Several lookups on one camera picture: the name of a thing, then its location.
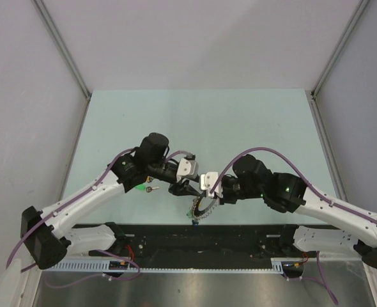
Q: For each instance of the silver key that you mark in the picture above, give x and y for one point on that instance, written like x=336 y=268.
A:
x=150 y=189

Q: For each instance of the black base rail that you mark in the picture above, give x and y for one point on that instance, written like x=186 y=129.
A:
x=262 y=241

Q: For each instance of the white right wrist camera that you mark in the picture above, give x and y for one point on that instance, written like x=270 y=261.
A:
x=210 y=185

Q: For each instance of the green key tag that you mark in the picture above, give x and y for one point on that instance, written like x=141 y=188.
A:
x=141 y=187

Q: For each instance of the aluminium frame post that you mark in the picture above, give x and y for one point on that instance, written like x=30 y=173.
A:
x=358 y=13
x=60 y=44

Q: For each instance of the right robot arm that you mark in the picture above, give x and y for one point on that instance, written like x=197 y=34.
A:
x=353 y=230

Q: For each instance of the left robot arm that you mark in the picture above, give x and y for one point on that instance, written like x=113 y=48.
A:
x=48 y=234

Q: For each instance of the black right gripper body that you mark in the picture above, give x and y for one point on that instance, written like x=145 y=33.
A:
x=232 y=190

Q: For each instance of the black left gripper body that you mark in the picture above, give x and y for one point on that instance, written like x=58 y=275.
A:
x=161 y=171

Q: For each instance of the aluminium frame left post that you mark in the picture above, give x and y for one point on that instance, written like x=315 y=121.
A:
x=60 y=44

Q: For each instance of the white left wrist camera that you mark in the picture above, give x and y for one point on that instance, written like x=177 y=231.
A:
x=188 y=169

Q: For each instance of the metal disc keyring holder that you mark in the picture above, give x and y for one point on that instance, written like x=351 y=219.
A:
x=201 y=208

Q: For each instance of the aluminium frame right post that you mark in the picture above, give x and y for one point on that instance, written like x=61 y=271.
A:
x=358 y=13

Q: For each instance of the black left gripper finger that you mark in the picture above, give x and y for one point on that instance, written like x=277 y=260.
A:
x=176 y=189
x=189 y=190

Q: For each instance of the grey slotted cable duct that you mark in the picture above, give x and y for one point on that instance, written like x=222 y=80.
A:
x=107 y=265

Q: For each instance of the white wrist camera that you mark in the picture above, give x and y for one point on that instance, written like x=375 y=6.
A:
x=188 y=169
x=210 y=185

